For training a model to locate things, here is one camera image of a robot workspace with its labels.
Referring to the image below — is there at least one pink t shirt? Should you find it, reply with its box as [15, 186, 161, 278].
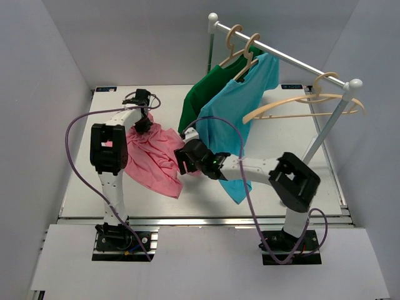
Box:
[124, 115, 184, 199]

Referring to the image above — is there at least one beige plastic hanger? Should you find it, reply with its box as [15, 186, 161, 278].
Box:
[242, 72, 366, 124]

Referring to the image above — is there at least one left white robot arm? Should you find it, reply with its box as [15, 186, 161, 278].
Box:
[90, 89, 153, 226]

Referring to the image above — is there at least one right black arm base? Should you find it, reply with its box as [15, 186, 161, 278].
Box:
[259, 230, 322, 266]

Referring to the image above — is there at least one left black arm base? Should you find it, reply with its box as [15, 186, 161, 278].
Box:
[92, 223, 155, 262]

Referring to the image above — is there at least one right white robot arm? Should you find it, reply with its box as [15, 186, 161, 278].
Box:
[174, 139, 321, 249]

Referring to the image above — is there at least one light blue t shirt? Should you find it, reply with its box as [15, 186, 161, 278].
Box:
[196, 52, 280, 205]

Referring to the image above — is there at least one green t shirt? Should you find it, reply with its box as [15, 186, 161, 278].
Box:
[177, 54, 247, 134]

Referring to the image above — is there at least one beige hanger with green shirt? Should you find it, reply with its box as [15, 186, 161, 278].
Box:
[219, 24, 244, 68]

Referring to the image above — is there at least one beige hanger with blue shirt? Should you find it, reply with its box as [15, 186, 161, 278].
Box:
[233, 33, 261, 82]

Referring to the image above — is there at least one white clothes rack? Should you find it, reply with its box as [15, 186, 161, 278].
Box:
[208, 12, 345, 164]

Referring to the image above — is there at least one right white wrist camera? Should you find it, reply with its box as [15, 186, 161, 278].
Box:
[180, 127, 199, 144]

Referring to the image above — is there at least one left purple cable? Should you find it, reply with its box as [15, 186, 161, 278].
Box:
[64, 93, 161, 261]

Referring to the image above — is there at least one purple cable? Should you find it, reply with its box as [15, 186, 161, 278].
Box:
[184, 116, 329, 266]
[64, 93, 161, 261]

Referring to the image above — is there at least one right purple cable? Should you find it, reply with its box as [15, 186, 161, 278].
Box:
[184, 116, 329, 266]

